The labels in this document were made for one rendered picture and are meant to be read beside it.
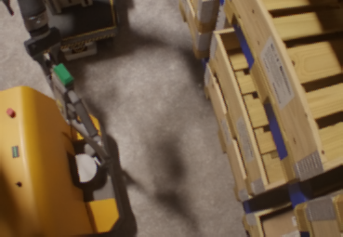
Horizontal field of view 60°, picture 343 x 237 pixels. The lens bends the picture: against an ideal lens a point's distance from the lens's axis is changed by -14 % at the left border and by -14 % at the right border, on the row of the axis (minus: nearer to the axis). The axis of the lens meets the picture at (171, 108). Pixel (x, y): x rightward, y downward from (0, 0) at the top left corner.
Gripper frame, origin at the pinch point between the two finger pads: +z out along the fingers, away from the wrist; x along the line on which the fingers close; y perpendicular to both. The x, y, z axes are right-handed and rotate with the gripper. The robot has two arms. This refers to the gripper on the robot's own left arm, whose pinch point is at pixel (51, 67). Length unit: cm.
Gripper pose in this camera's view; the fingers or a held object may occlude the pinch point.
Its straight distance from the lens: 122.7
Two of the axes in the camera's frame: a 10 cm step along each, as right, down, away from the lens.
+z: 1.3, 7.8, 6.1
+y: 6.6, 3.9, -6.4
